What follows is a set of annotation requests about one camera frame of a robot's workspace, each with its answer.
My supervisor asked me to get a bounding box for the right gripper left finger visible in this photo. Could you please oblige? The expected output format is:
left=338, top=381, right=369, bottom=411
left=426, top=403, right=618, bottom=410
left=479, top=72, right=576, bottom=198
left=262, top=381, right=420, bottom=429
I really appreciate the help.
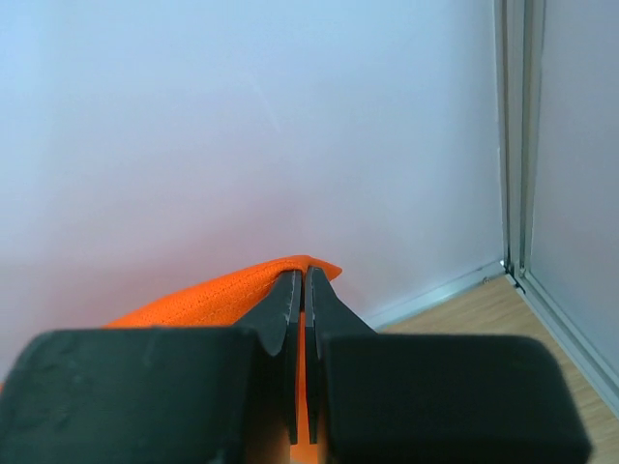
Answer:
left=0, top=269, right=304, bottom=464

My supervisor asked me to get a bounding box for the orange t shirt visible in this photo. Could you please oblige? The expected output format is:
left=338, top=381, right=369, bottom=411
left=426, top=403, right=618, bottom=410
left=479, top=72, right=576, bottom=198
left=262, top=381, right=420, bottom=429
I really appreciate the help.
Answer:
left=0, top=252, right=343, bottom=464

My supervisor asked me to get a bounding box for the right aluminium corner post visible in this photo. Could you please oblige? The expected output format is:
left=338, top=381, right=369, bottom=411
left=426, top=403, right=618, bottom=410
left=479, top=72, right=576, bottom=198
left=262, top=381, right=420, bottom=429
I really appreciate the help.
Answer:
left=493, top=1, right=546, bottom=287

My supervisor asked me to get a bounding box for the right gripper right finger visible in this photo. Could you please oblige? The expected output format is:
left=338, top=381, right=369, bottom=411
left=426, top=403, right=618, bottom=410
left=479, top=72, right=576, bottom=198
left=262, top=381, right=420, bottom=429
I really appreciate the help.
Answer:
left=305, top=267, right=593, bottom=463

